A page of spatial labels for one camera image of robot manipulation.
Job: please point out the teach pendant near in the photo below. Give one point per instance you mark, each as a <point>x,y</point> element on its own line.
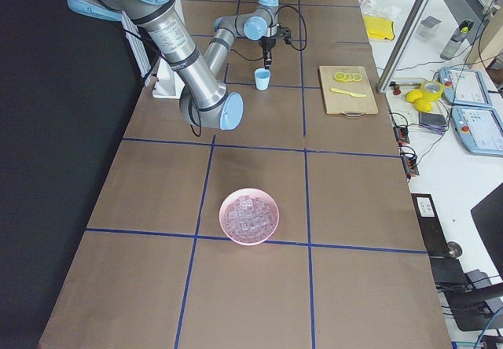
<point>479,129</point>

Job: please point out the lemon slice top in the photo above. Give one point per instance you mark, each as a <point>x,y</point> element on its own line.
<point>340,76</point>

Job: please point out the pink bowl of ice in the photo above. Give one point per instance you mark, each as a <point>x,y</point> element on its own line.
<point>249,216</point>

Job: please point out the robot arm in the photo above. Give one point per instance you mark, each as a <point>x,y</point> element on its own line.
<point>205,102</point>
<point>261,25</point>

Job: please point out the light blue plastic cup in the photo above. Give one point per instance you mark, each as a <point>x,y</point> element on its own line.
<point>262,78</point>

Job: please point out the teach pendant far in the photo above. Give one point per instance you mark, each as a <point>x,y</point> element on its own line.
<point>464,86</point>

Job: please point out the yellow plastic knife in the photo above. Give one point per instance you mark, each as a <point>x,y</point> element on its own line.
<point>348,93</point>

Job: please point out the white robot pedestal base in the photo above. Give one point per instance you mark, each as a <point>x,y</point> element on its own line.
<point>168,84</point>

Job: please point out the yellow lemon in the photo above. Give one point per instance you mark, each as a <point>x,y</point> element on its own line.
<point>420,103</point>

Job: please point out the purple wallet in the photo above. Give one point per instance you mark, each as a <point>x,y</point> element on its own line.
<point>433,121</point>

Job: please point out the teach pendant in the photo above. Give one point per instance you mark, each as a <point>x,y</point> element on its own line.
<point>479,129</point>
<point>464,86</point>

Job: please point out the bamboo cutting board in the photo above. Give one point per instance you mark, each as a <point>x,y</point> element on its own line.
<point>343,105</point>

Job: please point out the yellow tape roll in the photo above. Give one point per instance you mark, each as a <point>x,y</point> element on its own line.
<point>432,90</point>

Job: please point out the clear plastic bag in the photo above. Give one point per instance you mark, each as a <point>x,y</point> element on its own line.
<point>373,8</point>

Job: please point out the aluminium frame post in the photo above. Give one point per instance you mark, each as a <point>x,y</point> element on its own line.
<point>399,50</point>

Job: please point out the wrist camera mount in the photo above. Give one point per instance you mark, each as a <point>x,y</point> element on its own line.
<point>285,34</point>

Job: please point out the yellow cloth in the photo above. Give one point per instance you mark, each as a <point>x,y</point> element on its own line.
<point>379,28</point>

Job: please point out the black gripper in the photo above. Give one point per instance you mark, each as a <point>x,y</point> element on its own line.
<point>268,45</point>

